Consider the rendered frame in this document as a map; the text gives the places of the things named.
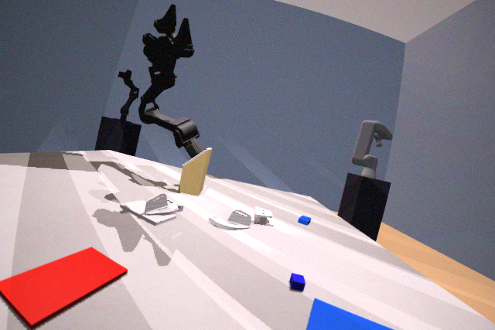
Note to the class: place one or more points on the blue square plate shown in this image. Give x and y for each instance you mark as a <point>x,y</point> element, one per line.
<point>325,316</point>

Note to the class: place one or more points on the red flat plate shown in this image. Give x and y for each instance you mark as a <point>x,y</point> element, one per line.
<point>42,293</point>

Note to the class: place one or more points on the small blue cube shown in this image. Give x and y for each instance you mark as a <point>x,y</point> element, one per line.
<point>297,282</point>

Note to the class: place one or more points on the blue flat block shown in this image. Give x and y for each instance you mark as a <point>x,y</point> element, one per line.
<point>305,220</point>

